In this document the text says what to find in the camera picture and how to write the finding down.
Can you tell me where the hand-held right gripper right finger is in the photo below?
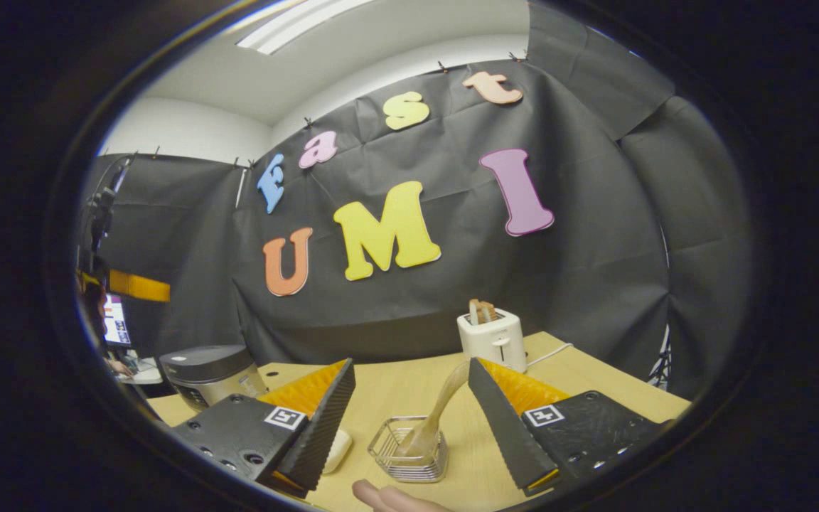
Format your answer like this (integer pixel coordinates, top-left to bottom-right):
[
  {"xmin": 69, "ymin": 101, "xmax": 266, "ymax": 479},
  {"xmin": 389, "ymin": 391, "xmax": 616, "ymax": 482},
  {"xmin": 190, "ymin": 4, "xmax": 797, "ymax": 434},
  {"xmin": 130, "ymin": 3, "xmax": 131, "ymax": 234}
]
[{"xmin": 468, "ymin": 357, "xmax": 659, "ymax": 498}]

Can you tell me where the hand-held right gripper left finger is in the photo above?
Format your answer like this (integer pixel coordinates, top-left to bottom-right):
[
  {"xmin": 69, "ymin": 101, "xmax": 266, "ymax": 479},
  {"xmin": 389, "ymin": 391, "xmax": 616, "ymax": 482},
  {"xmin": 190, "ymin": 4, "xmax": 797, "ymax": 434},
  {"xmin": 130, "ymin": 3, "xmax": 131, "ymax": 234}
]
[{"xmin": 171, "ymin": 358, "xmax": 357, "ymax": 500}]

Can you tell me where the wooden spoon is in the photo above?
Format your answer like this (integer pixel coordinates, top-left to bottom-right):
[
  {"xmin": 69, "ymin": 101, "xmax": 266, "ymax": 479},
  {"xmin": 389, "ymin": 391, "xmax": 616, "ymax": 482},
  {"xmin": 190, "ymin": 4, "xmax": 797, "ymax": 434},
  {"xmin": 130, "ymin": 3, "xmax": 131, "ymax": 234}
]
[{"xmin": 401, "ymin": 359, "xmax": 470, "ymax": 456}]

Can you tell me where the metal wire chopstick holder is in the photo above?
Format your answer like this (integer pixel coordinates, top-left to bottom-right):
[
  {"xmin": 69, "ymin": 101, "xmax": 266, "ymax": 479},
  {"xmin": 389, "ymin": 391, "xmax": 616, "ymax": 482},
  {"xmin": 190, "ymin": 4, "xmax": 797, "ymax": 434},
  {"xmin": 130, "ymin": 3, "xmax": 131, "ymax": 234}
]
[{"xmin": 368, "ymin": 416, "xmax": 449, "ymax": 484}]

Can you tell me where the silver black rice cooker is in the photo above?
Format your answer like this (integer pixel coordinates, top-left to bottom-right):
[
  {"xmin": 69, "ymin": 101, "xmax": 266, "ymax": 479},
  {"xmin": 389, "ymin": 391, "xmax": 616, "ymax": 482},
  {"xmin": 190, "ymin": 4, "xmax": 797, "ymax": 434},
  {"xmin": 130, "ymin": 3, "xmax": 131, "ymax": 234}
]
[{"xmin": 159, "ymin": 345, "xmax": 268, "ymax": 413}]

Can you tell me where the white rounded container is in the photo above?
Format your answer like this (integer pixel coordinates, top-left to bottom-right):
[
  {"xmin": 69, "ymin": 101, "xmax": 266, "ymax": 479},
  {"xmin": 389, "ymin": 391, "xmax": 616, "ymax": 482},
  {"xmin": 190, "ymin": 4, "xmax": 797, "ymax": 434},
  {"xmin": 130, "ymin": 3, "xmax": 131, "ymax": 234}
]
[{"xmin": 322, "ymin": 429, "xmax": 353, "ymax": 475}]

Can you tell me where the computer monitor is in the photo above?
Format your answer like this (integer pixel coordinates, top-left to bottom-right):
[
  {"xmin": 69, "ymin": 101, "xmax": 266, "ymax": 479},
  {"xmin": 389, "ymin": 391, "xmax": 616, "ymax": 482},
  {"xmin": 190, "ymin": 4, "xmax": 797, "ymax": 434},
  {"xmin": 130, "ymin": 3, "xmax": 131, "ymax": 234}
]
[{"xmin": 102, "ymin": 293, "xmax": 132, "ymax": 348}]

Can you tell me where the white side table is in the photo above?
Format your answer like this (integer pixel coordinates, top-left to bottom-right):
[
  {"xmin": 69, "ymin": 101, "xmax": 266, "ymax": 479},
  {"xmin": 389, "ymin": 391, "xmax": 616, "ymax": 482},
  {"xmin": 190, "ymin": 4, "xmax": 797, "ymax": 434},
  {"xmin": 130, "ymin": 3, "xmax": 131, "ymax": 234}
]
[{"xmin": 117, "ymin": 356, "xmax": 165, "ymax": 385}]

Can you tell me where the white toaster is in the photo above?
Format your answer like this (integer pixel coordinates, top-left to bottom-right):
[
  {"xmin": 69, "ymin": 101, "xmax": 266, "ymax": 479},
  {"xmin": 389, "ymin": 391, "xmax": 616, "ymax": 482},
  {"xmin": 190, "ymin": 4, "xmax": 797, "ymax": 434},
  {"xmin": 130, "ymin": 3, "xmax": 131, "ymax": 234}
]
[{"xmin": 456, "ymin": 309, "xmax": 528, "ymax": 373}]

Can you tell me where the black tripod stand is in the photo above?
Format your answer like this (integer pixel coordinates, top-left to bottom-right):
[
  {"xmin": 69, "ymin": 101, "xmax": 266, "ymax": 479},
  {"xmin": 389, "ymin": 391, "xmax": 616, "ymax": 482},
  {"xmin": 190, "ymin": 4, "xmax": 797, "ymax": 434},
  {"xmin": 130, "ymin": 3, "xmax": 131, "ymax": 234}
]
[{"xmin": 648, "ymin": 326, "xmax": 672, "ymax": 390}]

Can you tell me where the ceiling light panel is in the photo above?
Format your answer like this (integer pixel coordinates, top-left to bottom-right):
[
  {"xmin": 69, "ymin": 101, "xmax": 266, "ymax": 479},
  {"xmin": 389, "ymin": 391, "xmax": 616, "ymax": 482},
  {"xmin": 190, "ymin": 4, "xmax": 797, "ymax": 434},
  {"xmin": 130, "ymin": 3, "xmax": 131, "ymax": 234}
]
[{"xmin": 237, "ymin": 0, "xmax": 375, "ymax": 56}]

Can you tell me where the white toaster cable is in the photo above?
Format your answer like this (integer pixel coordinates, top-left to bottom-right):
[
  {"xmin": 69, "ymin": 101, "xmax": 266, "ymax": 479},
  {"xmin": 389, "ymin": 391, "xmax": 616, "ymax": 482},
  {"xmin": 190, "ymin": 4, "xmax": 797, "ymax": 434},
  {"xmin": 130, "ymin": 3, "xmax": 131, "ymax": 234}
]
[{"xmin": 525, "ymin": 343, "xmax": 575, "ymax": 368}]

